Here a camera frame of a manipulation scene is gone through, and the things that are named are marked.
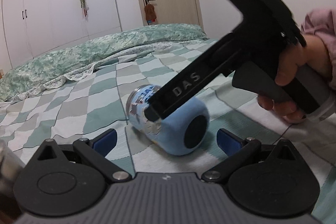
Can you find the person's right hand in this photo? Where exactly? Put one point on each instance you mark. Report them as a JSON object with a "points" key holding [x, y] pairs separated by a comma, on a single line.
{"points": [[315, 55]]}

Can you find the silver steel cup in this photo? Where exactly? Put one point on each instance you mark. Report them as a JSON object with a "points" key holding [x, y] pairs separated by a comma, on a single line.
{"points": [[11, 167]]}

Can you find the green hanging wardrobe ornament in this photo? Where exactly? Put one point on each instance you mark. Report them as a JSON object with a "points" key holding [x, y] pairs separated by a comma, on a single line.
{"points": [[83, 5]]}

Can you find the blue cartoon steel cup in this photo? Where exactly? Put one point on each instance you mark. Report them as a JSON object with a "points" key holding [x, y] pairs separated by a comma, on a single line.
{"points": [[178, 134]]}

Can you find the orange toy on door handle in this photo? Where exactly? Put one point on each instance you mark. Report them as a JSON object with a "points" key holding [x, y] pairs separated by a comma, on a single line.
{"points": [[150, 14]]}

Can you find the green checkered bed blanket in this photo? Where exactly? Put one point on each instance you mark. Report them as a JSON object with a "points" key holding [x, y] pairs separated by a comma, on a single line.
{"points": [[96, 103]]}

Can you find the pink sleeve forearm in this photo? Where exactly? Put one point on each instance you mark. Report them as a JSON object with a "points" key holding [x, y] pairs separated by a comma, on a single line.
{"points": [[321, 22]]}

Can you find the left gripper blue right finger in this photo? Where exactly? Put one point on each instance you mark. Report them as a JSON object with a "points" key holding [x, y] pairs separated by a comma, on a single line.
{"points": [[240, 152]]}

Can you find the green floral quilt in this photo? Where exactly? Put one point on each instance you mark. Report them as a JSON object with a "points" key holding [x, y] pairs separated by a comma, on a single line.
{"points": [[53, 69]]}

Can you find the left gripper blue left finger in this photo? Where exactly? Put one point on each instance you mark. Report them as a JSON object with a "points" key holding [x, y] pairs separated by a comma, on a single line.
{"points": [[93, 152]]}

